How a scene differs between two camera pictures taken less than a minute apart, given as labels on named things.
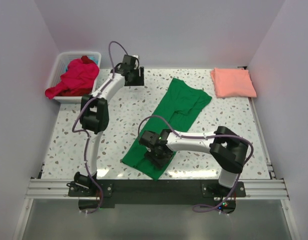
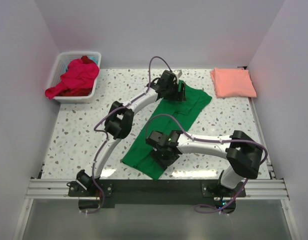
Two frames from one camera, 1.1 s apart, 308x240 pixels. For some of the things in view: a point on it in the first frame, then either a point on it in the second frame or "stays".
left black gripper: x=140 y=80 → x=178 y=96
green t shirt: x=177 y=103 stays
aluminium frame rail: x=57 y=189 stays
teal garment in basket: x=94 y=58 stays
